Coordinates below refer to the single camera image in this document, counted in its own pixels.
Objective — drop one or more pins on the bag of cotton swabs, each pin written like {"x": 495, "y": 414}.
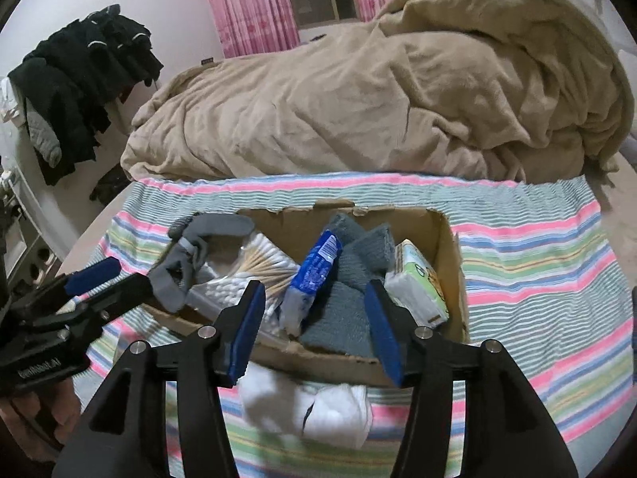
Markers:
{"x": 216, "y": 289}

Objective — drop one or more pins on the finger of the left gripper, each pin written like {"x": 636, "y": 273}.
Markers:
{"x": 106, "y": 306}
{"x": 64, "y": 287}

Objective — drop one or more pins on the pink curtain left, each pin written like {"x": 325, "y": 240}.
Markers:
{"x": 247, "y": 27}

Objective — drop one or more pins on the brown cardboard box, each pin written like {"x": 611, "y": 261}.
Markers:
{"x": 398, "y": 351}

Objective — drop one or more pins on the person's left hand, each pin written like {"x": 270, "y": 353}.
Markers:
{"x": 55, "y": 406}

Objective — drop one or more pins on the dark grey sock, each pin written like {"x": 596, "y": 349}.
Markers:
{"x": 174, "y": 273}

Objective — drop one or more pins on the white sock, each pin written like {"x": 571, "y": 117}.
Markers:
{"x": 336, "y": 414}

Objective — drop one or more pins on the grey cloth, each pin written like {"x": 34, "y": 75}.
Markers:
{"x": 337, "y": 322}

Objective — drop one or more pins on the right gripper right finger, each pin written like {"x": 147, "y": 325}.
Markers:
{"x": 507, "y": 430}

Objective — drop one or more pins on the striped colourful towel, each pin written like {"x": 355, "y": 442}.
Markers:
{"x": 540, "y": 275}

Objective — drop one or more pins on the blue tissue packet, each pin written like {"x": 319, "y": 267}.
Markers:
{"x": 311, "y": 277}

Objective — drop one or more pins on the beige crumpled blanket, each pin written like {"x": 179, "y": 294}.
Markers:
{"x": 523, "y": 90}

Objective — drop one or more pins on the black hanging clothes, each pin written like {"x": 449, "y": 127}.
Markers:
{"x": 65, "y": 84}

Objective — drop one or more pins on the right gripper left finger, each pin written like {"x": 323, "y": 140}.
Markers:
{"x": 123, "y": 433}

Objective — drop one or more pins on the cartoon tissue packet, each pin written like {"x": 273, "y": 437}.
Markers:
{"x": 413, "y": 284}

